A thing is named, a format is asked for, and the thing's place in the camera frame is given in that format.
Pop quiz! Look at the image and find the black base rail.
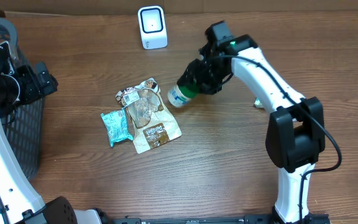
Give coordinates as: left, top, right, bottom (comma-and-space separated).
113, 213, 331, 224

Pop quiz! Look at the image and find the dark grey plastic basket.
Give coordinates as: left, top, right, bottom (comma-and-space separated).
0, 18, 45, 179

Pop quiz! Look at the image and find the teal snack bar wrapper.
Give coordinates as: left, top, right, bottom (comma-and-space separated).
101, 108, 134, 147

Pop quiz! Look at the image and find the green lid jar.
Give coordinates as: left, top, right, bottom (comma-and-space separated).
167, 84, 200, 108

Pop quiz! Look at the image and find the white barcode scanner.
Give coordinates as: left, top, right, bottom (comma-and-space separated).
137, 6, 168, 50

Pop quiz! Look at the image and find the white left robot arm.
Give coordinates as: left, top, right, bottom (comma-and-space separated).
0, 41, 102, 223

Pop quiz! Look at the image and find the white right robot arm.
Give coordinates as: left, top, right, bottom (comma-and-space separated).
168, 21, 330, 223

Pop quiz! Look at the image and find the teal tissue pack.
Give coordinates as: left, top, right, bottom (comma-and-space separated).
254, 98, 264, 108

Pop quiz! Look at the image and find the brown cookie bag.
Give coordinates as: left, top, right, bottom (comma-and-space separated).
116, 78, 182, 154

